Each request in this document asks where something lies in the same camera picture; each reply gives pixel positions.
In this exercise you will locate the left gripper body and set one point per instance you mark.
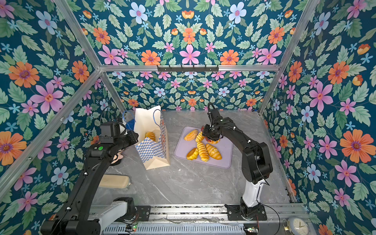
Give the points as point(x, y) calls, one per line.
point(128, 139)

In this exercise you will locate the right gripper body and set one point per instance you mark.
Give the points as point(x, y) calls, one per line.
point(209, 132)

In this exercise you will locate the long twisted bread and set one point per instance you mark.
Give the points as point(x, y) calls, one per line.
point(199, 137)

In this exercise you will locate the lilac plastic tray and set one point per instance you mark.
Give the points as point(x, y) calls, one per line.
point(225, 148)

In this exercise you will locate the large braided bread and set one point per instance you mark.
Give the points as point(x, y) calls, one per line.
point(151, 136)

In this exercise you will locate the blue checkered paper bag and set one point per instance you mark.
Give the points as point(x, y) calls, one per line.
point(152, 154)

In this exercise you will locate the round sugared bread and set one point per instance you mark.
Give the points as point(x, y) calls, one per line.
point(191, 136)

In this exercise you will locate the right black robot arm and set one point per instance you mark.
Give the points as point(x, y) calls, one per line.
point(256, 163)

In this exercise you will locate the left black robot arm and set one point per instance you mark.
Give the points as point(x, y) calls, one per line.
point(73, 217)

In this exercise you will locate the beige long bread loaf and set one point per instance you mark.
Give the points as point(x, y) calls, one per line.
point(112, 181)

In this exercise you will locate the plush doll pink shirt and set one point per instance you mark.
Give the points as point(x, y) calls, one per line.
point(116, 156)

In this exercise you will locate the alarm clock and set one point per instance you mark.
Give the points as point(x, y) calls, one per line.
point(295, 226)

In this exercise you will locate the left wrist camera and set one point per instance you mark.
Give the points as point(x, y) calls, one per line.
point(109, 132)

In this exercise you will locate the black hook rail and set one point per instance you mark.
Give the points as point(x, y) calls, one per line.
point(181, 68)

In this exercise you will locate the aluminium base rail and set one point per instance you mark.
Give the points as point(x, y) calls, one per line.
point(218, 213)

